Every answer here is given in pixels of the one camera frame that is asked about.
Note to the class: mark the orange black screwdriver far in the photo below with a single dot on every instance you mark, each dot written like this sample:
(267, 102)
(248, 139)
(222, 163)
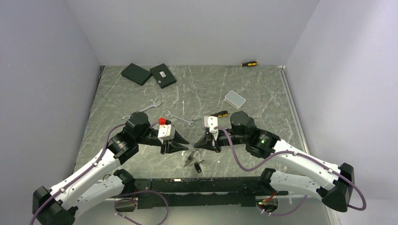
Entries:
(245, 64)

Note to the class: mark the black flat box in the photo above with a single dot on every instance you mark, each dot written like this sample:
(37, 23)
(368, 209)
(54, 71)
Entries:
(136, 74)

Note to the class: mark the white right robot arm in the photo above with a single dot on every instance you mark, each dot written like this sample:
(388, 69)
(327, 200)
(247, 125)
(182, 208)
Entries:
(328, 182)

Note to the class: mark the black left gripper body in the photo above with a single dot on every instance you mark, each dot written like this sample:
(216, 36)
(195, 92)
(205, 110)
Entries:
(165, 143)

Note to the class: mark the small silver wrench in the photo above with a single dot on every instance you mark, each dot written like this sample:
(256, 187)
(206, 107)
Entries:
(189, 122)

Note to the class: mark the black box with label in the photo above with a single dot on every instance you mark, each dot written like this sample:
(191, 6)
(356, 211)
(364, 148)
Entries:
(163, 76)

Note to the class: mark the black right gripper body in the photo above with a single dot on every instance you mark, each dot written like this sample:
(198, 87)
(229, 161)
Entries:
(222, 140)

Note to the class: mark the yellow black screwdriver near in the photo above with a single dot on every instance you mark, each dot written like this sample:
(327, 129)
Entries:
(220, 114)

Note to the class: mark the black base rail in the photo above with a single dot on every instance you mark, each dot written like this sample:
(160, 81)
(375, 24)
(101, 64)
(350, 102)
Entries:
(243, 191)

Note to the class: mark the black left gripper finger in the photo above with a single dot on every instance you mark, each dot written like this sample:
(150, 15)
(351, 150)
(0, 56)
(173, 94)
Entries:
(176, 148)
(178, 139)

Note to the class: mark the metal arc keyring plate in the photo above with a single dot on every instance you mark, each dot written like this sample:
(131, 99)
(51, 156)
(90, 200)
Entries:
(191, 158)

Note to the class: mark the black key fob with keys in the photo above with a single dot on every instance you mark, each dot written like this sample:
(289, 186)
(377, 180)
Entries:
(197, 165)

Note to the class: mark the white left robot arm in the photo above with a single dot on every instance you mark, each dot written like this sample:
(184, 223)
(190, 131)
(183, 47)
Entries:
(101, 178)

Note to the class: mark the clear plastic box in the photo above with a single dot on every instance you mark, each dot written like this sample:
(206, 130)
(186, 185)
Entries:
(234, 99)

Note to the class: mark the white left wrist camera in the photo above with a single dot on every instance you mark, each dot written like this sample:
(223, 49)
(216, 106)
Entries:
(166, 130)

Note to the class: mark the large silver wrench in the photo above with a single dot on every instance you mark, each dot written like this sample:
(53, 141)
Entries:
(155, 103)

